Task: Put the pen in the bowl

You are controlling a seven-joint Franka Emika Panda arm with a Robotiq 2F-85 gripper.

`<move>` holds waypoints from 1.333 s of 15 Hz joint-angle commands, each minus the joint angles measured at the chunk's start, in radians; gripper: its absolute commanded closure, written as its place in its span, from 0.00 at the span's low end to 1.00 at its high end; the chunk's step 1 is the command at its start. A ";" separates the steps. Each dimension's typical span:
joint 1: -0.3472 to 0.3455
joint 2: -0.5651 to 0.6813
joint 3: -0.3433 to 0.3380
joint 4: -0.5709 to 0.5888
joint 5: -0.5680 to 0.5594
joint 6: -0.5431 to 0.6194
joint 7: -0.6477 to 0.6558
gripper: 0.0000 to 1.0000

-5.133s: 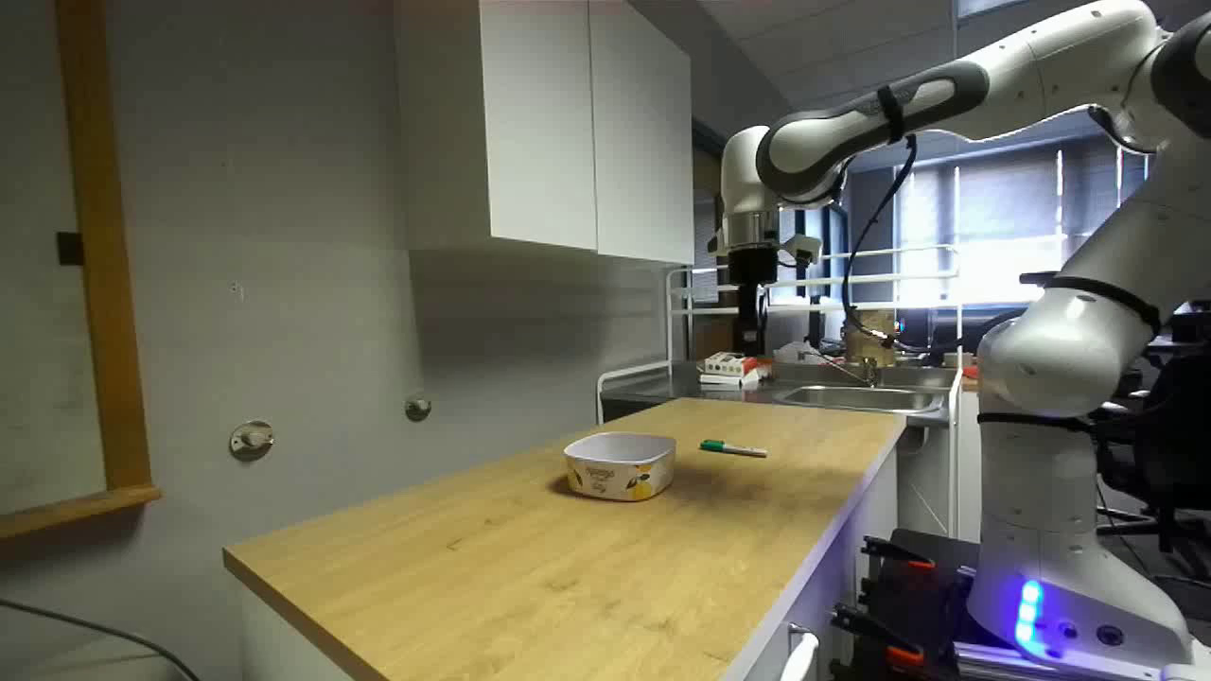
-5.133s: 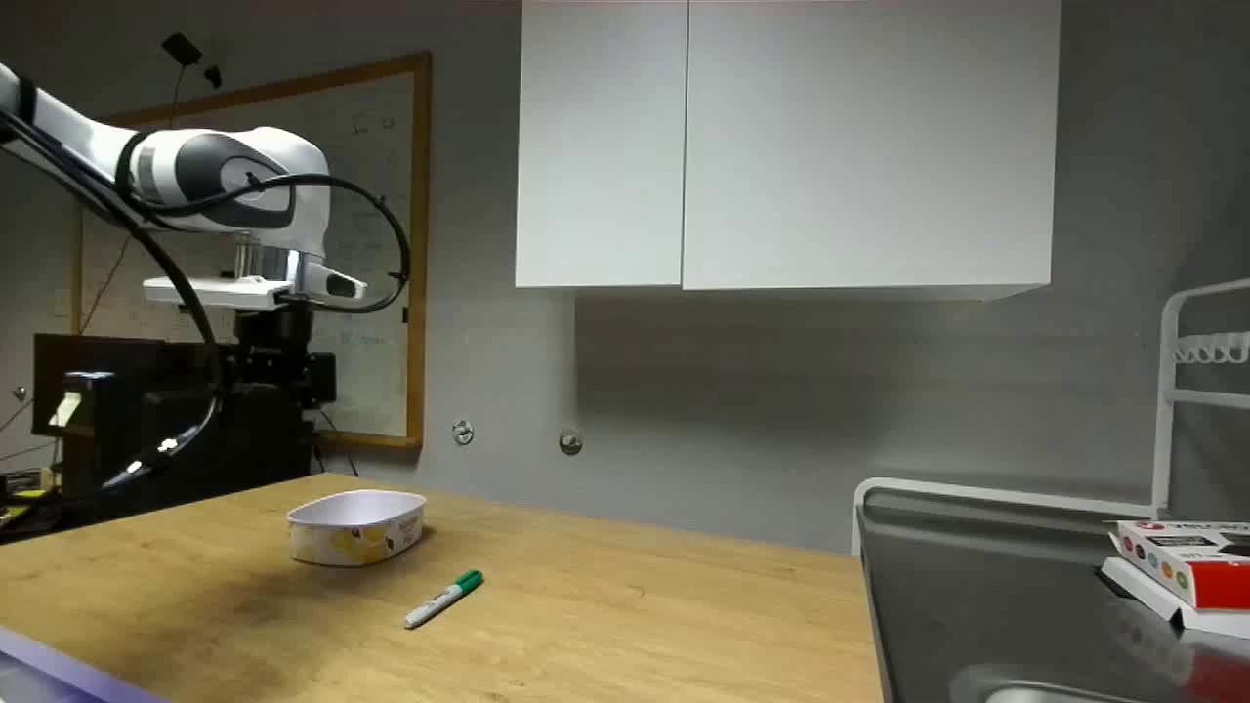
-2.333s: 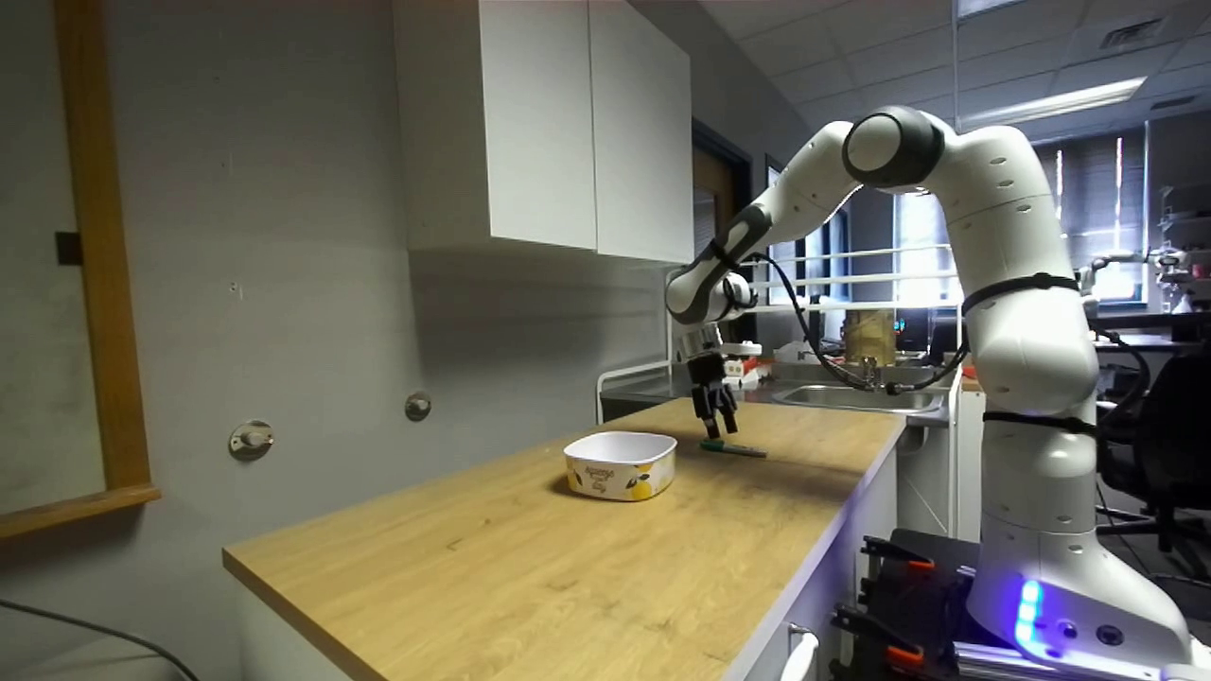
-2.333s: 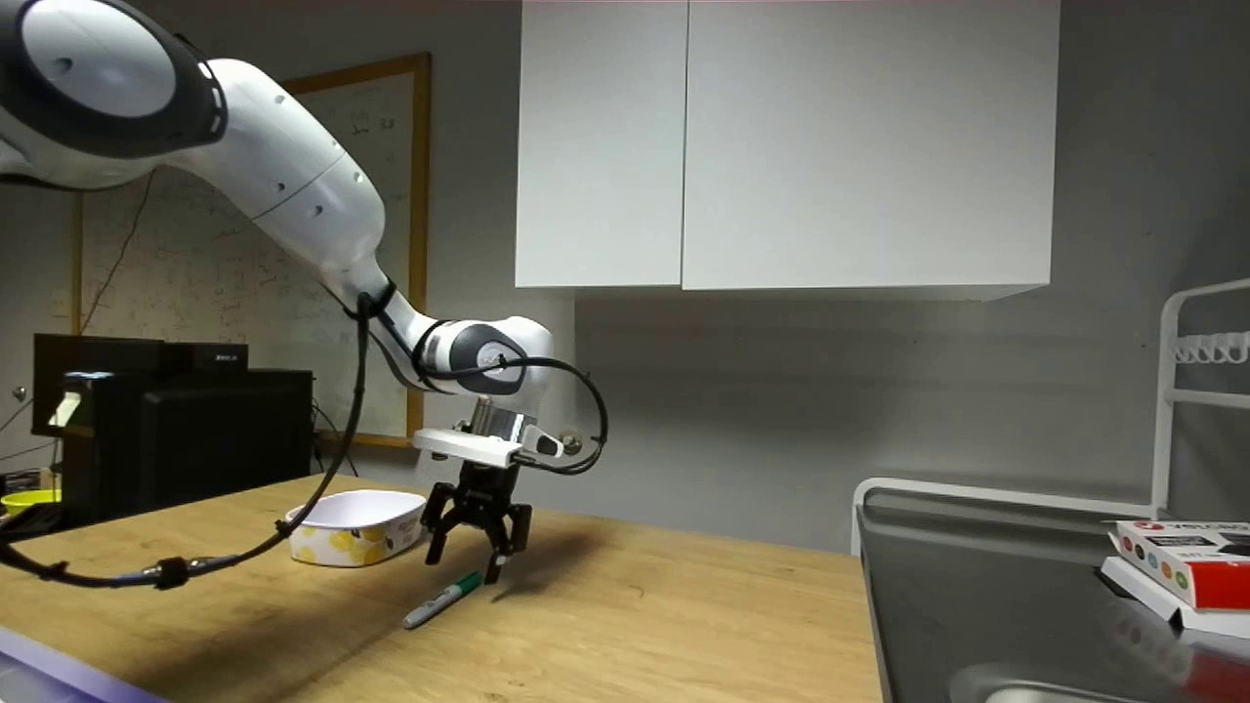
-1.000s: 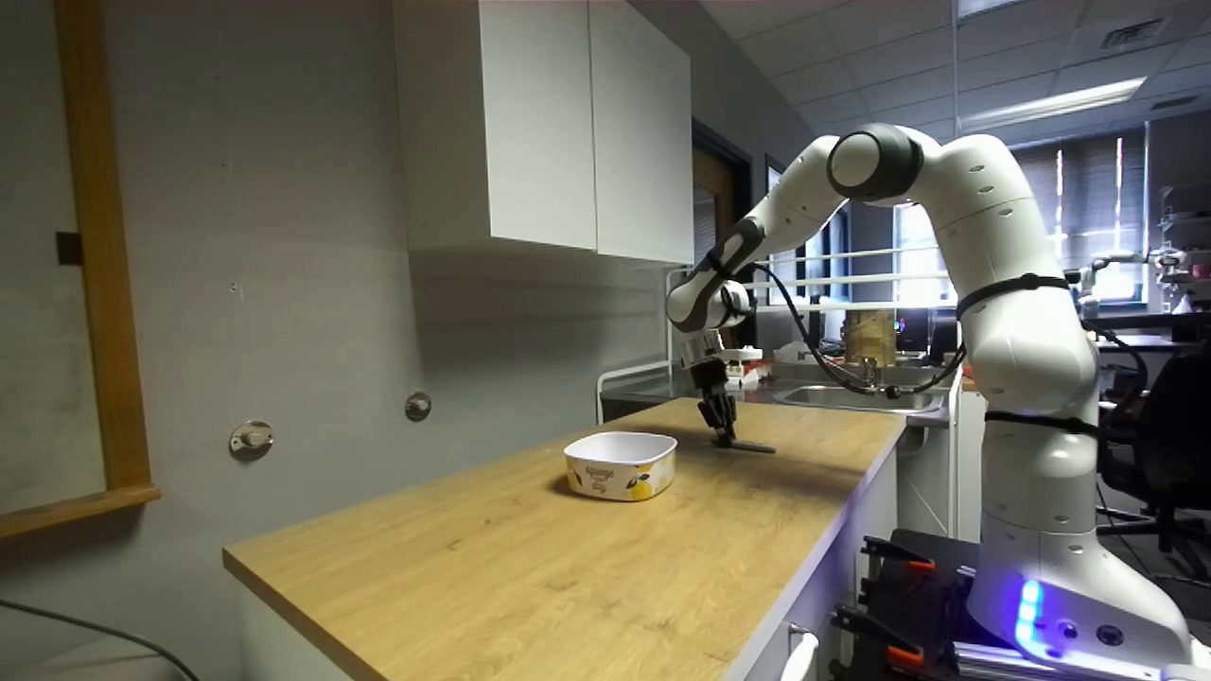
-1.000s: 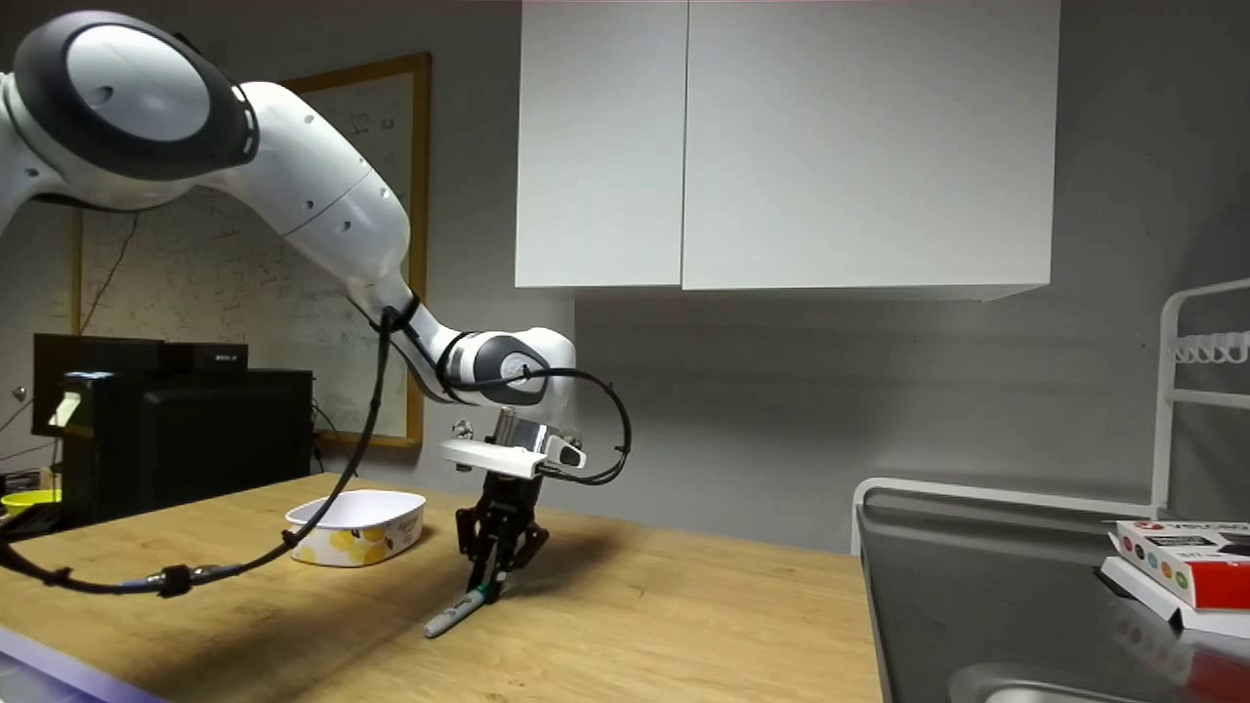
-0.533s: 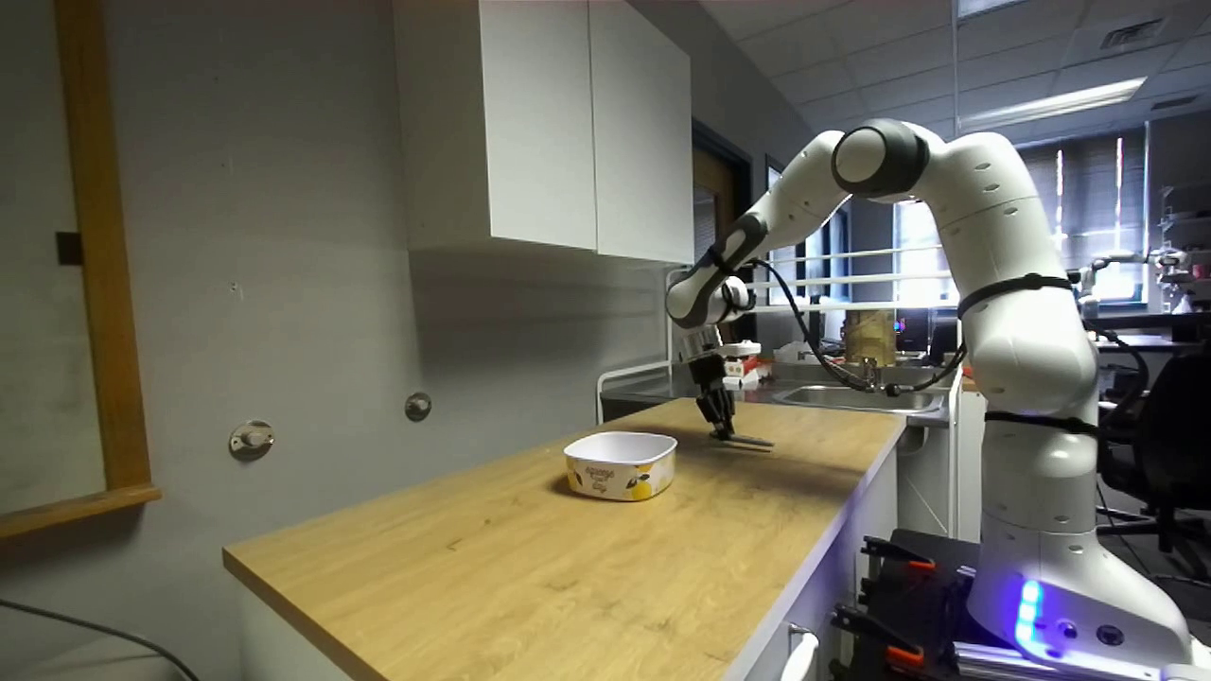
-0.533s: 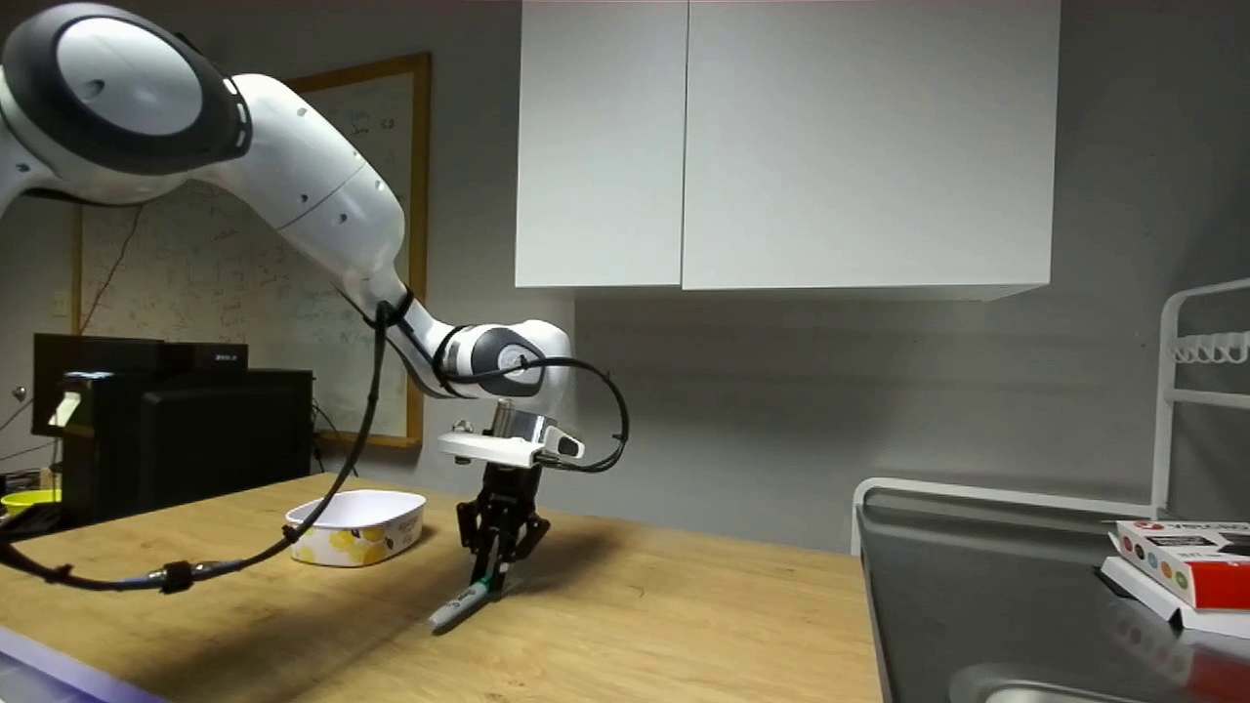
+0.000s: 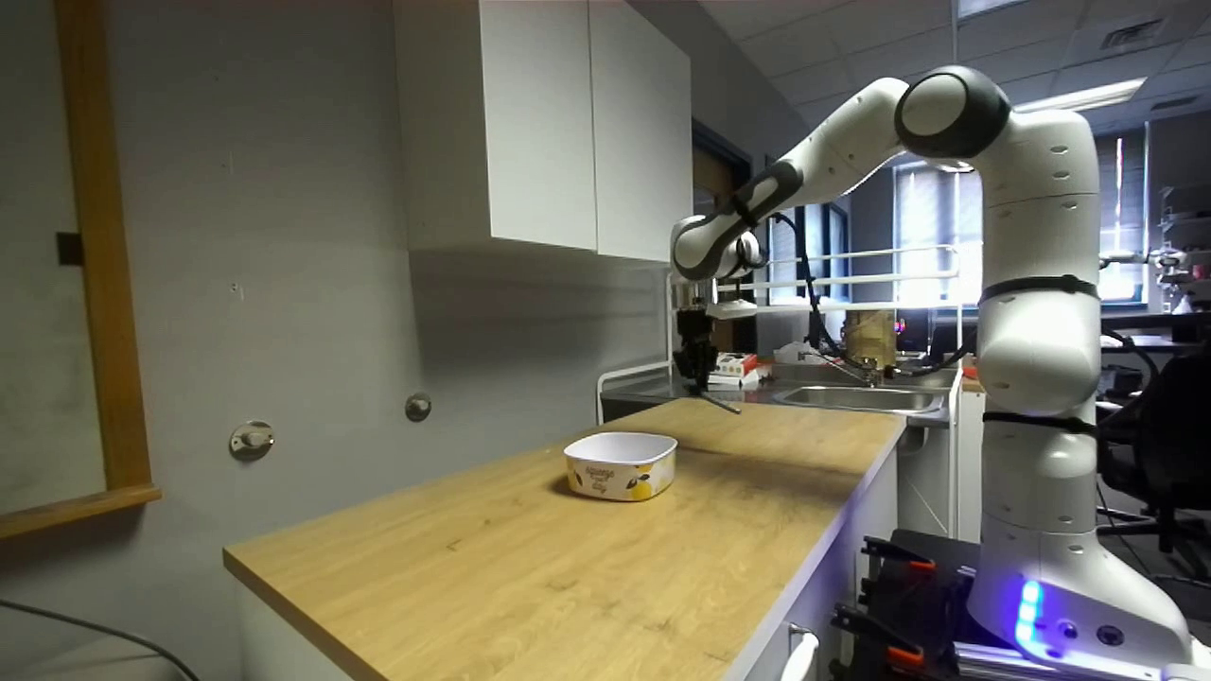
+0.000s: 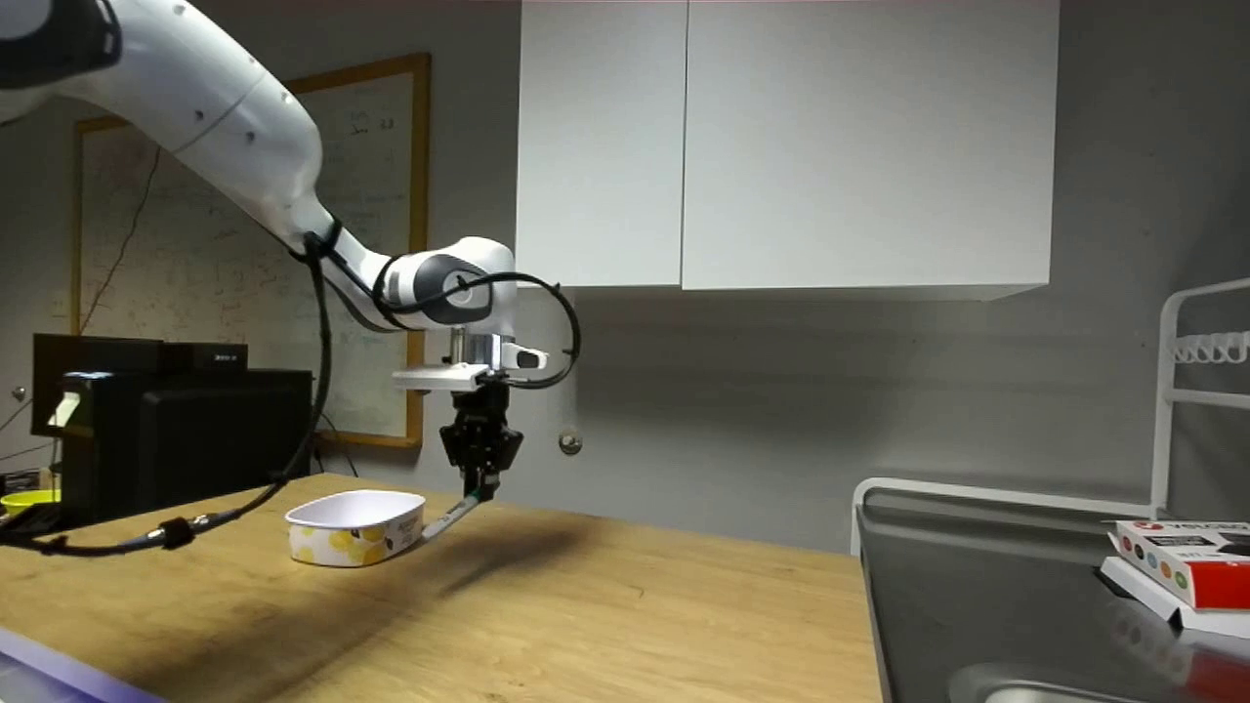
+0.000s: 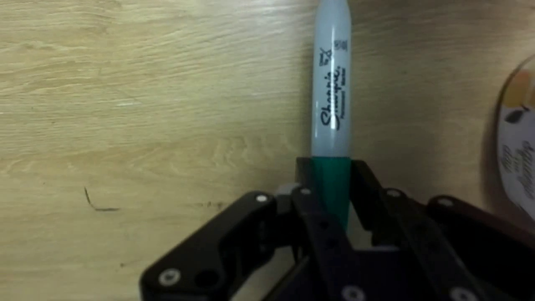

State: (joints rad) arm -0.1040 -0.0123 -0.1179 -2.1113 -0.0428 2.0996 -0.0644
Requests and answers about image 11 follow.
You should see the white bowl with yellow print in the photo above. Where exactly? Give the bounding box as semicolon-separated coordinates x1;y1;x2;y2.
495;53;535;222

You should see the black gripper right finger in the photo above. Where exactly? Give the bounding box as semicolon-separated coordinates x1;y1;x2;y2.
348;157;535;301

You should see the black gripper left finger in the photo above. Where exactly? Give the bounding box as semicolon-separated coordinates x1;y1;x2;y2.
139;155;365;301

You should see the green and grey marker pen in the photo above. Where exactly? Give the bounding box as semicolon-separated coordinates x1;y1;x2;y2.
309;0;355;234

